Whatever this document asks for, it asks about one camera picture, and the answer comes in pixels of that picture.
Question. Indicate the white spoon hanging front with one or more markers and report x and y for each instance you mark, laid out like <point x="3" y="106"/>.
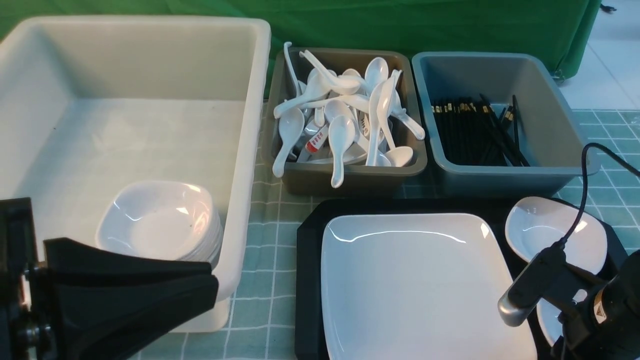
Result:
<point x="341" y="136"/>

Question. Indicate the white ceramic soup spoon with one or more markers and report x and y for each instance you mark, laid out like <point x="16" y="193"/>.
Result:
<point x="396" y="157"/>

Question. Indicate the white spoon back upright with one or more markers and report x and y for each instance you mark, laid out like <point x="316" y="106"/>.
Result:
<point x="376" y="73"/>

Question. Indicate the bundle of black chopsticks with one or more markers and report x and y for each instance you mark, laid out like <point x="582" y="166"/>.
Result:
<point x="463" y="132"/>

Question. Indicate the grey-blue plastic chopstick bin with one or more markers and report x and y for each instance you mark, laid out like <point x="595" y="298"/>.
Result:
<point x="550" y="137"/>

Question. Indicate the white spoon long diagonal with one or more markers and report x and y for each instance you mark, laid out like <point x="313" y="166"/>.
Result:
<point x="316" y="89"/>

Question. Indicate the green checked tablecloth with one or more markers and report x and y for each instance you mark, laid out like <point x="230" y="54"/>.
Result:
<point x="265" y="300"/>

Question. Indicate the green backdrop cloth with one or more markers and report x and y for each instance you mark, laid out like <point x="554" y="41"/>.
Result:
<point x="556" y="32"/>

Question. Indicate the white spoon top crossing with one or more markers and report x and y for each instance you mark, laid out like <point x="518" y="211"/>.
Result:
<point x="339" y="85"/>

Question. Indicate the white spoon left leaning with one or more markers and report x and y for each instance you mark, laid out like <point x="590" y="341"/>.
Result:
<point x="290" y="128"/>

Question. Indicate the brown plastic spoon bin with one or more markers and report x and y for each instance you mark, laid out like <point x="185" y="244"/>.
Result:
<point x="314" y="179"/>

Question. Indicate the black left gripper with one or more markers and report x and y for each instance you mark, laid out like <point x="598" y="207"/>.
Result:
<point x="144" y="300"/>

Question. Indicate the large white square plate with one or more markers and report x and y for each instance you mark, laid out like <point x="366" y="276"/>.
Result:
<point x="416" y="287"/>

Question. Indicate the white spoon centre upright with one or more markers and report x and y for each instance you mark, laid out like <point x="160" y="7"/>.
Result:
<point x="374" y="128"/>

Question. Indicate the white spoon upright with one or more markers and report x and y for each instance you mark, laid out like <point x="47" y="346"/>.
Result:
<point x="374" y="128"/>
<point x="376" y="73"/>

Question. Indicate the white spoon handle at rim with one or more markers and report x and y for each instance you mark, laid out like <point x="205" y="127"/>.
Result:
<point x="289" y="65"/>

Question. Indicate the large white plastic tub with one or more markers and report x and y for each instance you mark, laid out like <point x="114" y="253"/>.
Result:
<point x="51" y="61"/>

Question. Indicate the white small dish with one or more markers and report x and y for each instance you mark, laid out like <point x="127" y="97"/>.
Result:
<point x="547" y="315"/>
<point x="535" y="223"/>

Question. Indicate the stack of white bowls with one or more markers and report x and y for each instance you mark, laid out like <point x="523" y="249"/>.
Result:
<point x="162" y="220"/>

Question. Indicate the white spoon with red label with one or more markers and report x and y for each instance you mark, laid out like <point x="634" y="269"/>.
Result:
<point x="314" y="144"/>

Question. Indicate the black plastic serving tray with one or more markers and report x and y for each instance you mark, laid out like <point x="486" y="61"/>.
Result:
<point x="310" y="340"/>

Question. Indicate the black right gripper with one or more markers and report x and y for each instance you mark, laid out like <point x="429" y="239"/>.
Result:
<point x="606" y="324"/>

